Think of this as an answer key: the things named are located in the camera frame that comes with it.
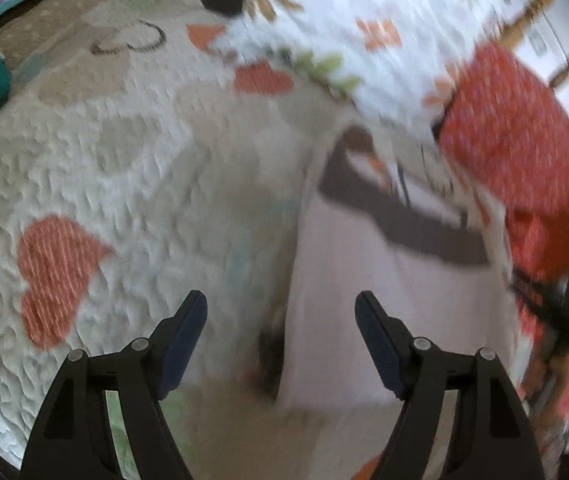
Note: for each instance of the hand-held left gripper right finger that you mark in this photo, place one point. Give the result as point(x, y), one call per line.
point(379, 345)

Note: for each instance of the white floral pillow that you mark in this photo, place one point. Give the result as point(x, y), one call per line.
point(364, 0)

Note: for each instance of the orange floral cloth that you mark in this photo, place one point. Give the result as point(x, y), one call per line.
point(544, 240)

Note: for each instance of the white quilt with orange patches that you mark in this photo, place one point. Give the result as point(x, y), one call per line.
point(114, 160)

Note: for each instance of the white cabinet with wooden frame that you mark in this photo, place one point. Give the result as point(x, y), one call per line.
point(539, 10)

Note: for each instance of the orange floral pillow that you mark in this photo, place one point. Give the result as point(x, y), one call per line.
point(509, 130)

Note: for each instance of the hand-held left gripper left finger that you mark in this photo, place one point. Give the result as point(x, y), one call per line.
point(184, 340)

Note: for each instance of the white cardigan with orange flowers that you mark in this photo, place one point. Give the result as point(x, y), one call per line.
point(344, 270)

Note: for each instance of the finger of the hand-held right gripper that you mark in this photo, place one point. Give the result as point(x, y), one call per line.
point(534, 295)

